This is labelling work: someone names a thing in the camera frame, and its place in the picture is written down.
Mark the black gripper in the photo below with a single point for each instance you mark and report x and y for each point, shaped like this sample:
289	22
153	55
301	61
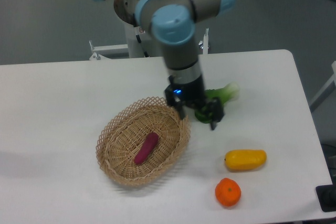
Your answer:
186	88

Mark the purple sweet potato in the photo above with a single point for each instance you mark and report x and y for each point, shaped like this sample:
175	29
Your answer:
146	149

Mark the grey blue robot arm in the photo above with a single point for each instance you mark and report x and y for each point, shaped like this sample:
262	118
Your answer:
171	25

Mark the woven wicker basket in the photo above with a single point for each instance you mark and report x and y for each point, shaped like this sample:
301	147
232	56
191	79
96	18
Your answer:
122	138

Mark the green bok choy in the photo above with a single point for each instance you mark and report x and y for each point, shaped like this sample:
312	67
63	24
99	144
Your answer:
225	94

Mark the yellow mango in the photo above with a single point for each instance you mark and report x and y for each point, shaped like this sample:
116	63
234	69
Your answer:
244	160

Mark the orange tangerine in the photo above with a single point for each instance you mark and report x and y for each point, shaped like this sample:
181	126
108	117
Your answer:
228	192

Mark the white furniture at right edge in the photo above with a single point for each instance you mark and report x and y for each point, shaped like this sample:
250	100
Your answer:
324	92

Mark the black box at table edge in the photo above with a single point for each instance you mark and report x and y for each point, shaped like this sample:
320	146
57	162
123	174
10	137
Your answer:
326	197

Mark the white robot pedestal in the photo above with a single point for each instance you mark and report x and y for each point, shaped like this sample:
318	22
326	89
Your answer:
140	44

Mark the white metal base frame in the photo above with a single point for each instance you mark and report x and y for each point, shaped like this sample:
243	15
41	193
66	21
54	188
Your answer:
114	51

